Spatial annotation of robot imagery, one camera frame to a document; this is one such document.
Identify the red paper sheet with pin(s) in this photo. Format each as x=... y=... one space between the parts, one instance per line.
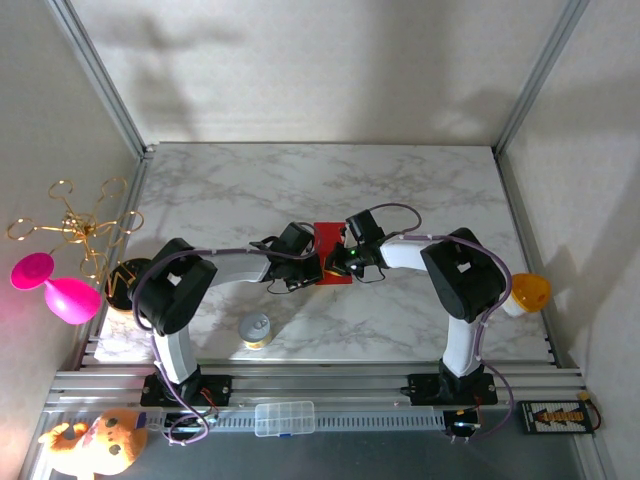
x=330 y=237

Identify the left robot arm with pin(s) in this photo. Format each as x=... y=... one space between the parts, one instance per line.
x=172 y=287

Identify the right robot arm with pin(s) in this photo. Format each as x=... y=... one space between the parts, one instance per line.
x=462 y=275

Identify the silver tin can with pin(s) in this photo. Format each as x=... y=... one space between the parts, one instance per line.
x=255 y=330

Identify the clear plastic compartment box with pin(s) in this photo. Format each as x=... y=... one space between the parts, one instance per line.
x=285 y=419

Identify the orange plastic wine glass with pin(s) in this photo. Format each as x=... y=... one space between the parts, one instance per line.
x=530 y=292

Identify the small black controller board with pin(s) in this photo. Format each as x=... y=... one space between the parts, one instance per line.
x=462 y=426
x=182 y=422

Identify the black power distribution board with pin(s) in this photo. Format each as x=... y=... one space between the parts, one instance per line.
x=557 y=417

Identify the orange plush toy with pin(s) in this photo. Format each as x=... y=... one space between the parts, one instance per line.
x=105 y=440

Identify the pink plastic wine glass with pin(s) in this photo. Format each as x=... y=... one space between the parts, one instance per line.
x=32 y=270

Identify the yellow connector power lead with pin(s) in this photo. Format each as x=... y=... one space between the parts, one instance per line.
x=585 y=397

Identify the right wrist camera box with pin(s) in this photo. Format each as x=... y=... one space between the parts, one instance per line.
x=365 y=227

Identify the aluminium frame rail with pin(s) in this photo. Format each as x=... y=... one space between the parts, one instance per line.
x=325 y=385

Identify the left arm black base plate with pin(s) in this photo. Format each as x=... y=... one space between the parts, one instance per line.
x=220 y=387

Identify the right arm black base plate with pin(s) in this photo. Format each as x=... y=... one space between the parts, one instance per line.
x=422 y=387

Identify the aluminium table side rail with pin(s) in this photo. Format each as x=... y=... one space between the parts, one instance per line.
x=134 y=200
x=512 y=200

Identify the aluminium frame post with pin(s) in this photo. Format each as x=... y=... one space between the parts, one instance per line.
x=539 y=75
x=100 y=75

